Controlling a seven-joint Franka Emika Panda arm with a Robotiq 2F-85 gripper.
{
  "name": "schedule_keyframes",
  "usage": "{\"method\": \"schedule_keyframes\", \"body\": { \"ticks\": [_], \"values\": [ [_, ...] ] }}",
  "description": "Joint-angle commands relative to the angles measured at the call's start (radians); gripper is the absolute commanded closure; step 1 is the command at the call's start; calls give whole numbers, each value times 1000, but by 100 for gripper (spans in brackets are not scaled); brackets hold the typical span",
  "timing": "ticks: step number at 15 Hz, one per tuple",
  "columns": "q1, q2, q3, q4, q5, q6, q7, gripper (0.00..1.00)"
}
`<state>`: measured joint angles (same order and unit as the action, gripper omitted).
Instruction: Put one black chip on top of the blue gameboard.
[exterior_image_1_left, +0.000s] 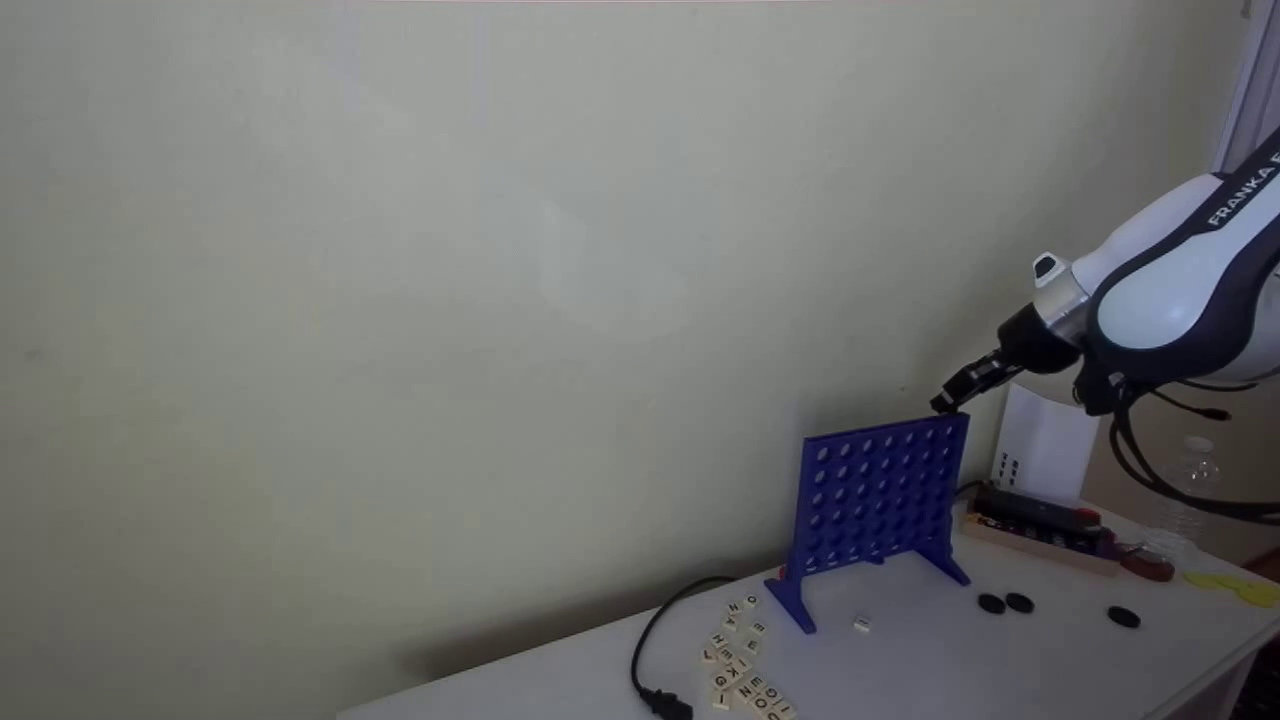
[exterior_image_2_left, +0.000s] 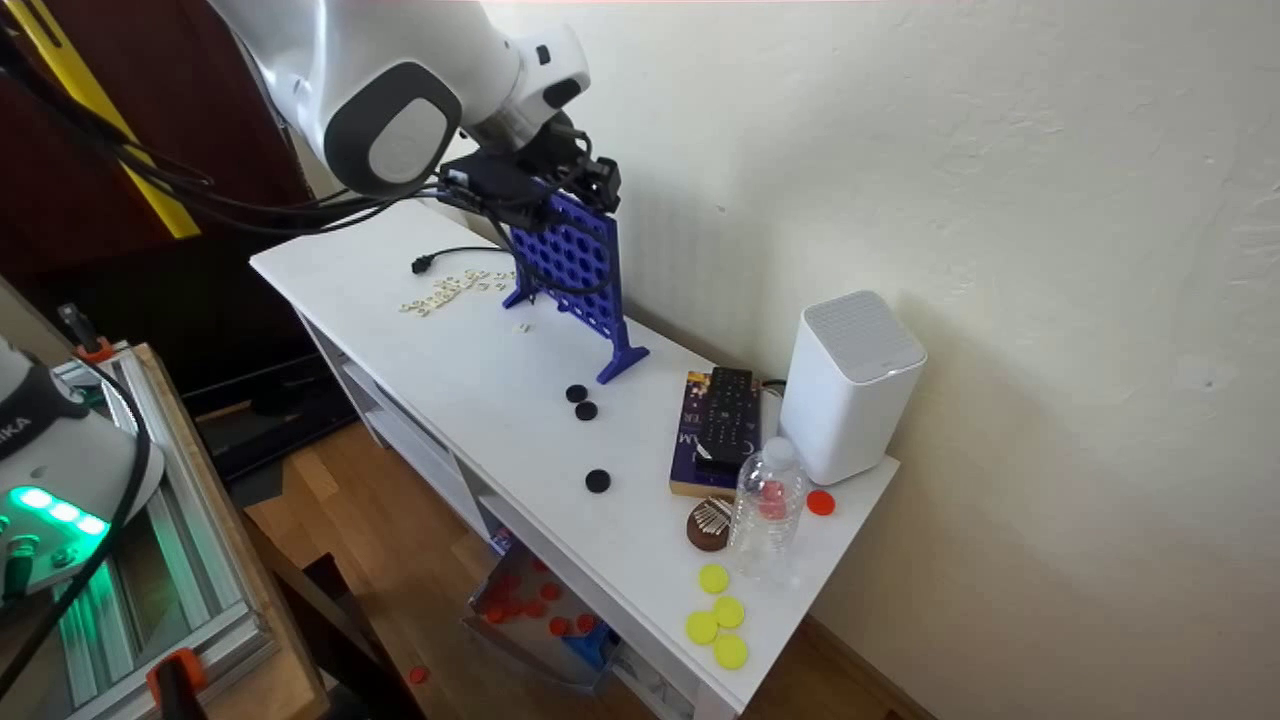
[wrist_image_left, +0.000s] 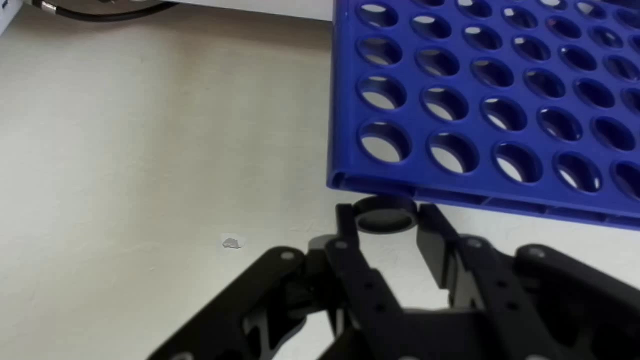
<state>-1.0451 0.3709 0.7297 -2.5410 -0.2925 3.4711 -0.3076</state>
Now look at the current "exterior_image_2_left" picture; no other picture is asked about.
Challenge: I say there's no clear plastic cup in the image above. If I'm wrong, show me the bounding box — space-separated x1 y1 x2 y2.
730 435 816 586

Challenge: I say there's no dark brown door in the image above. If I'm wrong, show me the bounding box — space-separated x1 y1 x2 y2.
0 0 322 293

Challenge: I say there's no white robot base green light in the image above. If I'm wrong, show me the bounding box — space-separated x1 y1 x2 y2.
0 332 173 620

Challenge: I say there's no dark patterned small box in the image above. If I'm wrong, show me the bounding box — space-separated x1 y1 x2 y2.
666 369 770 500

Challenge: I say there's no aluminium rail workbench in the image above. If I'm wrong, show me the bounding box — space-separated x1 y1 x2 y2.
0 340 322 720

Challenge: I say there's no black remote control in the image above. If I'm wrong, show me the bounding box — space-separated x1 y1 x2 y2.
691 364 769 473

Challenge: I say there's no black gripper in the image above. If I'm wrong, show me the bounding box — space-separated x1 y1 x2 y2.
522 118 622 216

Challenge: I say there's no white plastic bin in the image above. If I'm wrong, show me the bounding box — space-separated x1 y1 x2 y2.
776 288 932 487

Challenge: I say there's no blue connect four gameboard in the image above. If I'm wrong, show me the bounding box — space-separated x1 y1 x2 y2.
499 188 653 388

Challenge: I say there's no game box with red chips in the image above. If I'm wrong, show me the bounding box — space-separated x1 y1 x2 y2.
463 536 622 698

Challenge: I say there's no white shelf table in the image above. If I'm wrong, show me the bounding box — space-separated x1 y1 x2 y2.
247 197 904 720

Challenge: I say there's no brown round jar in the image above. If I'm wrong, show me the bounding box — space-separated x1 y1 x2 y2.
682 493 741 558

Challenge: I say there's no orange black clamp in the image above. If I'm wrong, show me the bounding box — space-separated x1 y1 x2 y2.
142 647 216 720
50 300 128 371

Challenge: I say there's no black power cable with plug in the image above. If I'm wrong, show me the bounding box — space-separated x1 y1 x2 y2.
408 239 512 281

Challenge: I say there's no yellow black strip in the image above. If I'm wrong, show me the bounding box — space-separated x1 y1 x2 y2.
2 0 208 243

